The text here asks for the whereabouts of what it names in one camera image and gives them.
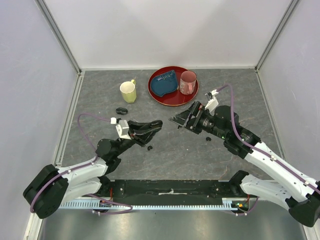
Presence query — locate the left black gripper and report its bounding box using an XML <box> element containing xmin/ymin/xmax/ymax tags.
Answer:
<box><xmin>114</xmin><ymin>120</ymin><xmax>162</xmax><ymax>157</ymax></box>

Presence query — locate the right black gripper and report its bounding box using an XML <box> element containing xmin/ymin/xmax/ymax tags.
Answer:
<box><xmin>169</xmin><ymin>100</ymin><xmax>228</xmax><ymax>140</ymax></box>

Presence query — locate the black glossy charging case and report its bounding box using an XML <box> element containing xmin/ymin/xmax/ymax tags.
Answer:
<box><xmin>149</xmin><ymin>120</ymin><xmax>163</xmax><ymax>129</ymax></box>

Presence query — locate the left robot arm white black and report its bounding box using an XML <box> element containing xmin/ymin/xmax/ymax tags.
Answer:
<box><xmin>22</xmin><ymin>117</ymin><xmax>163</xmax><ymax>219</ymax></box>

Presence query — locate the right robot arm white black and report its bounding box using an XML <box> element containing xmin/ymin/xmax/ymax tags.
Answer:
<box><xmin>169</xmin><ymin>101</ymin><xmax>320</xmax><ymax>227</ymax></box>

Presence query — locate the black oval charging case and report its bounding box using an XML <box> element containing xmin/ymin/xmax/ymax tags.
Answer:
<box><xmin>115</xmin><ymin>107</ymin><xmax>128</xmax><ymax>115</ymax></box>

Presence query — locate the blue leaf-shaped dish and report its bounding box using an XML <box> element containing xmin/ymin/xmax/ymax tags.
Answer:
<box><xmin>150</xmin><ymin>70</ymin><xmax>178</xmax><ymax>97</ymax></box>

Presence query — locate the pink patterned mug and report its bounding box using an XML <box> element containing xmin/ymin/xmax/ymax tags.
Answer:
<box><xmin>179</xmin><ymin>70</ymin><xmax>197</xmax><ymax>95</ymax></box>

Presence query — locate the yellow-green mug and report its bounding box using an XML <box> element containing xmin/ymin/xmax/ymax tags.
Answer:
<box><xmin>119</xmin><ymin>79</ymin><xmax>137</xmax><ymax>104</ymax></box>

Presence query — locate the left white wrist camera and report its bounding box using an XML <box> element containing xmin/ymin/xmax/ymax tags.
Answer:
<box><xmin>110</xmin><ymin>117</ymin><xmax>131</xmax><ymax>140</ymax></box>

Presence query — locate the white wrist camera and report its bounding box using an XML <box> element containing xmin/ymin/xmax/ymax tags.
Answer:
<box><xmin>110</xmin><ymin>117</ymin><xmax>131</xmax><ymax>140</ymax></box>
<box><xmin>205</xmin><ymin>89</ymin><xmax>219</xmax><ymax>114</ymax></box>

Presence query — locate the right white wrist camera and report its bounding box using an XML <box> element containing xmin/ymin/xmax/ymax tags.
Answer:
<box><xmin>205</xmin><ymin>89</ymin><xmax>219</xmax><ymax>114</ymax></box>

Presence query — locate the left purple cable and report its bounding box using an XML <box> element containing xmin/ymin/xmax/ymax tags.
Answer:
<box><xmin>29</xmin><ymin>113</ymin><xmax>112</xmax><ymax>214</ymax></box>

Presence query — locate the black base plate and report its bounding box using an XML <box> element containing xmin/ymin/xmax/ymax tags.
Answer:
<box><xmin>96</xmin><ymin>179</ymin><xmax>248</xmax><ymax>206</ymax></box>

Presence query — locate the slotted cable duct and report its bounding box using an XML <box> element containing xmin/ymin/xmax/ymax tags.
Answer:
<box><xmin>59</xmin><ymin>198</ymin><xmax>238</xmax><ymax>211</ymax></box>

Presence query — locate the left aluminium frame post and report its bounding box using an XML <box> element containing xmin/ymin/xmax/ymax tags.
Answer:
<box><xmin>34</xmin><ymin>0</ymin><xmax>83</xmax><ymax>75</ymax></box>

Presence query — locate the aluminium frame post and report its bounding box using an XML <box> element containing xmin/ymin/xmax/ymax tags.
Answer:
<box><xmin>34</xmin><ymin>0</ymin><xmax>83</xmax><ymax>75</ymax></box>
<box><xmin>254</xmin><ymin>0</ymin><xmax>301</xmax><ymax>73</ymax></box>

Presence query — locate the right aluminium frame post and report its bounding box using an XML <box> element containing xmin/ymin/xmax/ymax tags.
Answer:
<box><xmin>254</xmin><ymin>0</ymin><xmax>301</xmax><ymax>73</ymax></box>

